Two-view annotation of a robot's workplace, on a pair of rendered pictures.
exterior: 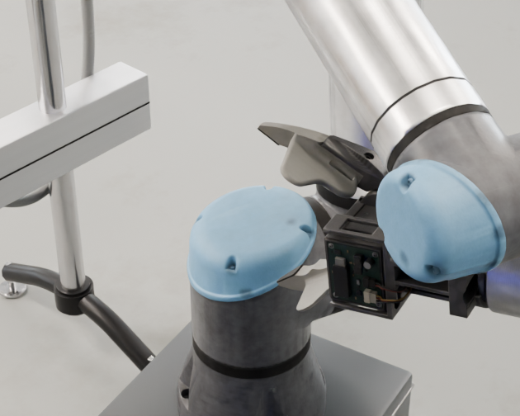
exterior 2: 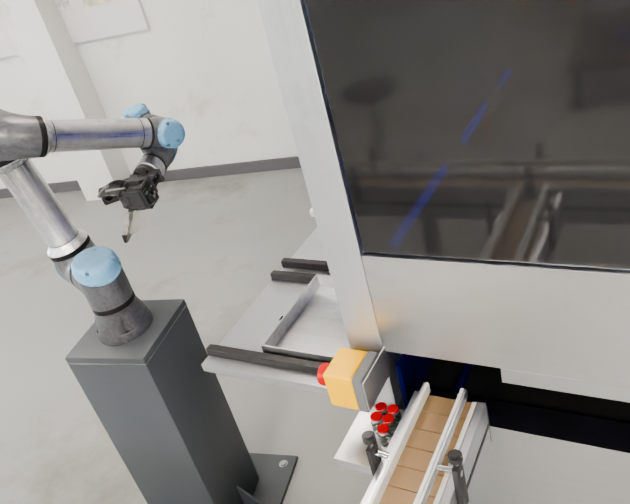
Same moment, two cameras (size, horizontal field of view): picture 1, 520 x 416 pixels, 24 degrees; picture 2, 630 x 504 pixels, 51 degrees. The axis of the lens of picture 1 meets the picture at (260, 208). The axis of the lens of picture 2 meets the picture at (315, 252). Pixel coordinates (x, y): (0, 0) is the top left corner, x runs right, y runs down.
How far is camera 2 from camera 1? 1.66 m
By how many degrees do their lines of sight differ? 78
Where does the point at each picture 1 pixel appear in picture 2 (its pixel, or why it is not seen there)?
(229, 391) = (137, 304)
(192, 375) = (127, 317)
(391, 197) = (167, 131)
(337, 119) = (61, 227)
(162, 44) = not seen: outside the picture
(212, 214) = (86, 267)
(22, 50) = not seen: outside the picture
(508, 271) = (157, 164)
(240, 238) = (101, 257)
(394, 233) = (172, 138)
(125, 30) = not seen: outside the picture
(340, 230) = (142, 184)
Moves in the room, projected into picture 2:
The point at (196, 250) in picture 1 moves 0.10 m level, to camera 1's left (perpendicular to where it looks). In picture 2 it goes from (103, 269) to (102, 288)
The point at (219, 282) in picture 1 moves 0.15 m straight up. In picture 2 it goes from (116, 267) to (92, 216)
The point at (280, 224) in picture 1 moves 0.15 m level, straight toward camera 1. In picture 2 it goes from (95, 251) to (151, 233)
